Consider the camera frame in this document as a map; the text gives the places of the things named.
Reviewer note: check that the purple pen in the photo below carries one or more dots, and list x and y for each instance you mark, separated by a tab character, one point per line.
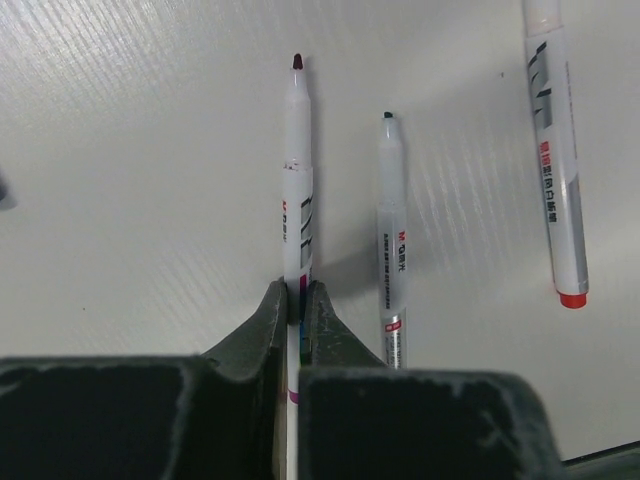
297	238

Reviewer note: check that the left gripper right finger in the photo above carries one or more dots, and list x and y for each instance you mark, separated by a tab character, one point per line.
359	419

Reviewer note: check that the red pen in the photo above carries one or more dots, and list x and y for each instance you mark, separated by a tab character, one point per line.
551	101

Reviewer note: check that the green pen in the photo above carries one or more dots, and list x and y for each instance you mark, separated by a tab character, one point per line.
392	242

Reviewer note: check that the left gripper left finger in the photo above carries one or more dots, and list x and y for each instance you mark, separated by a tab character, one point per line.
214	415

